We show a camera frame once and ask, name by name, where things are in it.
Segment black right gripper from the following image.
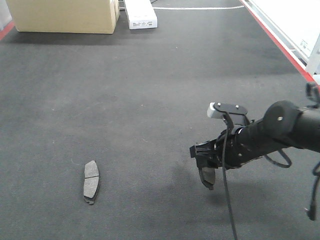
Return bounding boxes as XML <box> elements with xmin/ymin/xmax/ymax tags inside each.
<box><xmin>188</xmin><ymin>127</ymin><xmax>266</xmax><ymax>170</ymax></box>

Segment dark brake pad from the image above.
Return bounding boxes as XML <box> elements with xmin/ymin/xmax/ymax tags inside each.
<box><xmin>83</xmin><ymin>160</ymin><xmax>100</xmax><ymax>205</ymax></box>
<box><xmin>198</xmin><ymin>167</ymin><xmax>216</xmax><ymax>191</ymax></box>

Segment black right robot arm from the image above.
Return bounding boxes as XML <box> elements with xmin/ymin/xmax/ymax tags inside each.
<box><xmin>189</xmin><ymin>100</ymin><xmax>320</xmax><ymax>169</ymax></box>

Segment black conveyor belt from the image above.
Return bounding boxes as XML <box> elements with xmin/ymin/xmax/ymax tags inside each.
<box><xmin>0</xmin><ymin>0</ymin><xmax>320</xmax><ymax>240</ymax></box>

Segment white long box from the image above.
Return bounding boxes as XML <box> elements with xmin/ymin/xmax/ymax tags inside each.
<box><xmin>124</xmin><ymin>0</ymin><xmax>158</xmax><ymax>30</ymax></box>

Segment cardboard box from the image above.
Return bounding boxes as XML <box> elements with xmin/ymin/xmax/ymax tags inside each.
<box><xmin>6</xmin><ymin>0</ymin><xmax>120</xmax><ymax>34</ymax></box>

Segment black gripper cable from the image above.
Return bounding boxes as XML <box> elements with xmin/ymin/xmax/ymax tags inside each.
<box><xmin>221</xmin><ymin>112</ymin><xmax>239</xmax><ymax>240</ymax></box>

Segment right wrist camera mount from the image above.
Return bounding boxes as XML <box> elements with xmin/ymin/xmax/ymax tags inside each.
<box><xmin>206</xmin><ymin>102</ymin><xmax>250</xmax><ymax>127</ymax></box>

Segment red conveyor frame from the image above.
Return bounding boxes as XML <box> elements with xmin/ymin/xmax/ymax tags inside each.
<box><xmin>0</xmin><ymin>0</ymin><xmax>320</xmax><ymax>97</ymax></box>

